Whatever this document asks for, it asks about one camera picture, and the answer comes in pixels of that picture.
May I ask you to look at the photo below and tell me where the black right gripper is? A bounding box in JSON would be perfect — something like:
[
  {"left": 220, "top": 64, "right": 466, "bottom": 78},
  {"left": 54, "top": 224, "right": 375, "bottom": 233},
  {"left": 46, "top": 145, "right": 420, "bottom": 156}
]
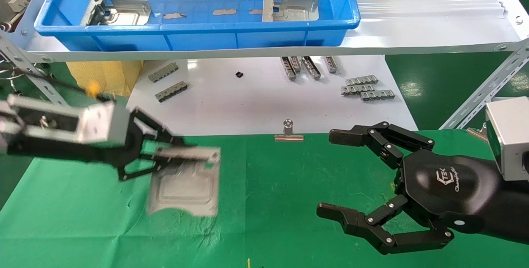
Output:
[{"left": 317, "top": 121, "right": 511, "bottom": 255}]

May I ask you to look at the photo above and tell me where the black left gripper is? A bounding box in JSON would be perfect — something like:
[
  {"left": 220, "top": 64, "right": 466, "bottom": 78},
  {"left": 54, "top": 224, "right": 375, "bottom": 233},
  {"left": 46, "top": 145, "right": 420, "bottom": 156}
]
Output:
[{"left": 6, "top": 108, "right": 207, "bottom": 181}]

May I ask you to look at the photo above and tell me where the stamped sheet metal bracket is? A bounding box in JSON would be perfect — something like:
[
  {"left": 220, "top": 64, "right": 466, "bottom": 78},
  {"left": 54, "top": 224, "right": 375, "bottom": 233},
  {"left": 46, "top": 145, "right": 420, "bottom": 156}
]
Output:
[
  {"left": 262, "top": 0, "right": 321, "bottom": 23},
  {"left": 81, "top": 0, "right": 153, "bottom": 26},
  {"left": 147, "top": 146, "right": 222, "bottom": 218}
]

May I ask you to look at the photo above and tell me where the grey slotted metal strip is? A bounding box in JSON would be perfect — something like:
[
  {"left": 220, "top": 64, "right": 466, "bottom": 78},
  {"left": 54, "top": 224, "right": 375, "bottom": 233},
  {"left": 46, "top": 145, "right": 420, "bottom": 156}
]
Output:
[
  {"left": 360, "top": 90, "right": 396, "bottom": 102},
  {"left": 155, "top": 81, "right": 189, "bottom": 103},
  {"left": 148, "top": 62, "right": 179, "bottom": 84},
  {"left": 341, "top": 85, "right": 375, "bottom": 96},
  {"left": 346, "top": 75, "right": 379, "bottom": 86}
]

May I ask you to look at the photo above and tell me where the green cloth mat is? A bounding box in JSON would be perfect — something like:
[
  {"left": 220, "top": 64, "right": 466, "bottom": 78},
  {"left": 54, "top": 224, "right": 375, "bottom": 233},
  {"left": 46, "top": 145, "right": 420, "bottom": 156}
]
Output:
[{"left": 0, "top": 131, "right": 529, "bottom": 268}]

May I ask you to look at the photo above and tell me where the blue plastic tray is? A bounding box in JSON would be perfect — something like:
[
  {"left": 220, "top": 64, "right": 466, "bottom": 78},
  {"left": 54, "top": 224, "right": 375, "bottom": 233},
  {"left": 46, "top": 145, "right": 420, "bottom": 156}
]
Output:
[{"left": 34, "top": 0, "right": 361, "bottom": 52}]

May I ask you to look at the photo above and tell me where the white metal rack shelf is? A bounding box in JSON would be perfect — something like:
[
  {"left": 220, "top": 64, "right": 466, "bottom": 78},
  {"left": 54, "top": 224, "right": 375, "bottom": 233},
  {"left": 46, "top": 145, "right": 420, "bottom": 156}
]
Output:
[{"left": 17, "top": 0, "right": 529, "bottom": 62}]

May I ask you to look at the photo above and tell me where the perforated grey rack strut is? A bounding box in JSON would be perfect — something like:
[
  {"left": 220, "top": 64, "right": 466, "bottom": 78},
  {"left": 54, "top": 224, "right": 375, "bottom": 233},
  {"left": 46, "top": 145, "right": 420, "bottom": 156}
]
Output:
[
  {"left": 439, "top": 38, "right": 529, "bottom": 131},
  {"left": 0, "top": 32, "right": 70, "bottom": 107}
]

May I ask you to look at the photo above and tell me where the small grey box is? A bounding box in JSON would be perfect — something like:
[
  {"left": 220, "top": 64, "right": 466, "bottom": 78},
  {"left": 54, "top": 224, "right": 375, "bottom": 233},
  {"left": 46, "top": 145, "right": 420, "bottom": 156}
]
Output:
[{"left": 7, "top": 0, "right": 29, "bottom": 13}]

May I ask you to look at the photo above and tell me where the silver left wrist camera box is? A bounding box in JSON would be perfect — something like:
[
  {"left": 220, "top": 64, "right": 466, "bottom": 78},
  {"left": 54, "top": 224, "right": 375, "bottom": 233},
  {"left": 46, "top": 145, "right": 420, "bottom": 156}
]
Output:
[{"left": 0, "top": 94, "right": 133, "bottom": 145}]

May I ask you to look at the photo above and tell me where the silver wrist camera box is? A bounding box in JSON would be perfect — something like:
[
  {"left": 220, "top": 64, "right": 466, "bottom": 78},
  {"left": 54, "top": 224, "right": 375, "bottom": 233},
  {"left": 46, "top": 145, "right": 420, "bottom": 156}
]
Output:
[
  {"left": 485, "top": 96, "right": 529, "bottom": 182},
  {"left": 0, "top": 94, "right": 133, "bottom": 145}
]

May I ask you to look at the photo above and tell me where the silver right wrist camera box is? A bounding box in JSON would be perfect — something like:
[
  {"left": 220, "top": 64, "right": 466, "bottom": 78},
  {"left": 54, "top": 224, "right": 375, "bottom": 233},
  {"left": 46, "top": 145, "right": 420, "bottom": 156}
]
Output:
[{"left": 485, "top": 96, "right": 529, "bottom": 182}]

